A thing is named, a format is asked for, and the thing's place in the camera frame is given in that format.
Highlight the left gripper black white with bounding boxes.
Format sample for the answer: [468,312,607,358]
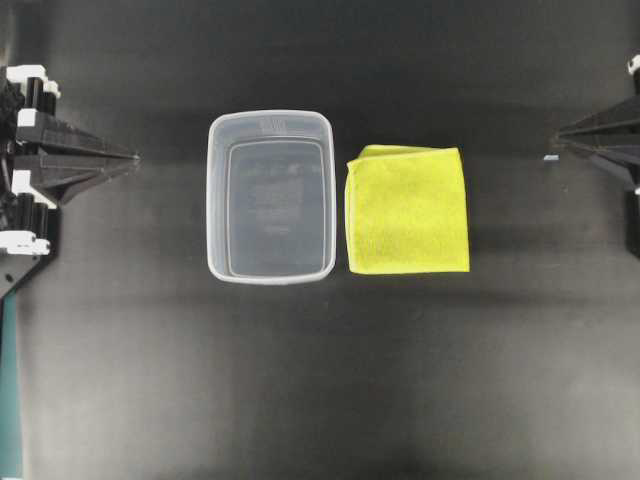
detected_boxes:
[1,65,140,257]

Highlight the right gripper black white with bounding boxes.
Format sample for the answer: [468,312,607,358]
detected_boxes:
[553,55,639,249]

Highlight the clear plastic container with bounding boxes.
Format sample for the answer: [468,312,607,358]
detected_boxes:
[205,110,337,285]

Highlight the yellow folded towel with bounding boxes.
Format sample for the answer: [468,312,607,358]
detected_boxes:
[345,144,471,275]

